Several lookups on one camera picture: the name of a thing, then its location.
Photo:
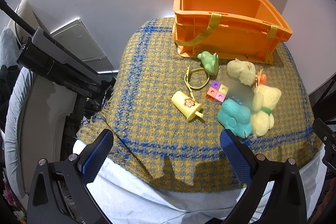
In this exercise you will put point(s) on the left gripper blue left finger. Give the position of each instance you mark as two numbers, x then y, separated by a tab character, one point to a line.
93	156

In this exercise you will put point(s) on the colourful cube block toy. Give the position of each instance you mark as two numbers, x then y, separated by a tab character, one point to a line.
217	92

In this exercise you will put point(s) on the teal flower plush cushion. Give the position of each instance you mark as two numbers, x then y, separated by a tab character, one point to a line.
236	118

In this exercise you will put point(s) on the yellow plush dog green scarf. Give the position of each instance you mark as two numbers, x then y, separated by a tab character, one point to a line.
264	102

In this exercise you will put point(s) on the orange plastic storage basket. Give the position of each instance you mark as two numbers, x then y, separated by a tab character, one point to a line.
248	30

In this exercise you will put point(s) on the white bed sheet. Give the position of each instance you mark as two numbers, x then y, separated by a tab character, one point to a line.
126	199

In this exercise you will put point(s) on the black tripod stand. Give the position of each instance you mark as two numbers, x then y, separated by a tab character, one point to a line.
46	57

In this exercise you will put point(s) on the yellow popsicle toy with flower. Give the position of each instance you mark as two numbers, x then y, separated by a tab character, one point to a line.
187	106

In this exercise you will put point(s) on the yellow blue checkered blanket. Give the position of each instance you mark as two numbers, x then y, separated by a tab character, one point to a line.
154	141

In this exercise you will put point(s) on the beige plush animal toy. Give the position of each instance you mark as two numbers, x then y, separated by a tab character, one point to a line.
243	71

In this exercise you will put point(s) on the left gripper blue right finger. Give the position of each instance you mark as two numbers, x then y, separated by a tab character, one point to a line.
240	157

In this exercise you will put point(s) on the black knit blue ball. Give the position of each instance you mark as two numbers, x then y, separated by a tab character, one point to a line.
240	93

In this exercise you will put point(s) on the green frog toy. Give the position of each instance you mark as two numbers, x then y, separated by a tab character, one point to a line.
210	62

